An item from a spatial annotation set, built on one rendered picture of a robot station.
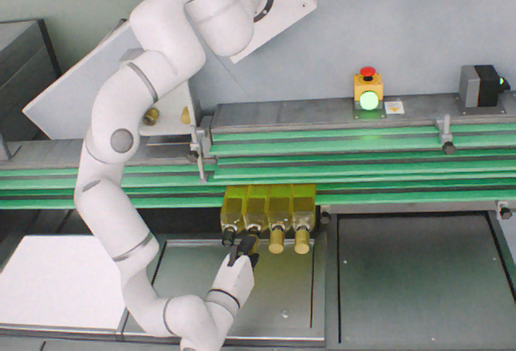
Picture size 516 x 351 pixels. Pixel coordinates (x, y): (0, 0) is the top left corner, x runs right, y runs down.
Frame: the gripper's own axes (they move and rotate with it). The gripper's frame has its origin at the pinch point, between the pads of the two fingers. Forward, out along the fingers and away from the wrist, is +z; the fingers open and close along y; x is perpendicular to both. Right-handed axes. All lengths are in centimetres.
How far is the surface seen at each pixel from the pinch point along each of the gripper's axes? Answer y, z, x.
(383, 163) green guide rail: 4.7, 32.0, -24.5
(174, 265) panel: -12.9, 1.5, 23.9
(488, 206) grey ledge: -15, 44, -52
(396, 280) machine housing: -17.5, 14.3, -31.1
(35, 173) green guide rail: 5, 9, 70
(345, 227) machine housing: -17.2, 29.9, -14.5
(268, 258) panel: -13.4, 10.3, 1.0
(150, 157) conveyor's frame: 5.8, 21.6, 37.6
